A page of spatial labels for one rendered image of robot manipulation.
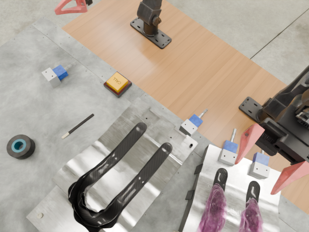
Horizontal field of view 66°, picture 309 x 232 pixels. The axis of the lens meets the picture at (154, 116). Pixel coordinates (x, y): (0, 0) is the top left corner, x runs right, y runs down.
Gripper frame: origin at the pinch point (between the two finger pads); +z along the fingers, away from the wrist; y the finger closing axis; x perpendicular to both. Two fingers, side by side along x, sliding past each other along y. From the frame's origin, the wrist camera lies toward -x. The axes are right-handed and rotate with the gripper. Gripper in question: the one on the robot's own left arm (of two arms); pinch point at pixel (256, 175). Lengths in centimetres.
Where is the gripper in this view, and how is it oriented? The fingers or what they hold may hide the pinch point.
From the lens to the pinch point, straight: 47.6
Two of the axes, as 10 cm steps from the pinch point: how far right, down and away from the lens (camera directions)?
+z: -6.8, 6.7, -3.1
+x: -0.4, 3.8, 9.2
